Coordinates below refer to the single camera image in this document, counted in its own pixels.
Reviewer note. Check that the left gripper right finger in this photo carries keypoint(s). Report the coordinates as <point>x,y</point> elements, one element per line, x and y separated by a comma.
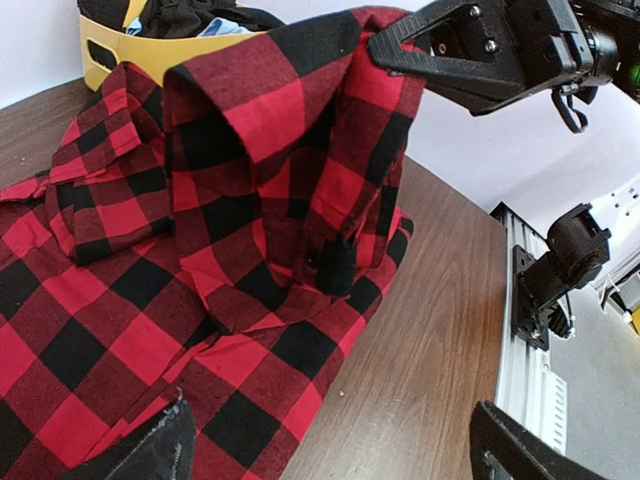
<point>497,439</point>

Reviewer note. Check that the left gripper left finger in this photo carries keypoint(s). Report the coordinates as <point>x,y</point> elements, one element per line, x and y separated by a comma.
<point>162,448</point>

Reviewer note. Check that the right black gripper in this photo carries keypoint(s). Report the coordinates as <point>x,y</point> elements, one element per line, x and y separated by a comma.
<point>490,54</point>

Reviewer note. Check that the red black plaid shirt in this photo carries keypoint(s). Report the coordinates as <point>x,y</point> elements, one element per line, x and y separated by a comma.
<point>224,235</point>

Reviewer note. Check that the yellow plastic bin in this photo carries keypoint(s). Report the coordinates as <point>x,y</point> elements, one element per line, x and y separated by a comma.
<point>101,46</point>

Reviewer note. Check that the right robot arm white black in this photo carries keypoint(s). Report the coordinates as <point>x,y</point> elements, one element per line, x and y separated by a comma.
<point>549,152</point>

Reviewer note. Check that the light blue garment in bin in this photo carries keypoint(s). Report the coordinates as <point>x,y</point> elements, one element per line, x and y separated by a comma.
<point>216,27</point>

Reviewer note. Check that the black garment in bin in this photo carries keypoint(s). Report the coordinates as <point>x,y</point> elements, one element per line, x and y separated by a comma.
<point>184,12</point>

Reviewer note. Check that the front aluminium rail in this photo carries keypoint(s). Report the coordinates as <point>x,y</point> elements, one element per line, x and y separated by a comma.
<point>527,388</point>

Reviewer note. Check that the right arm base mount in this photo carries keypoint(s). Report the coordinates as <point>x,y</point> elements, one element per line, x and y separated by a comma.
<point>539,303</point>

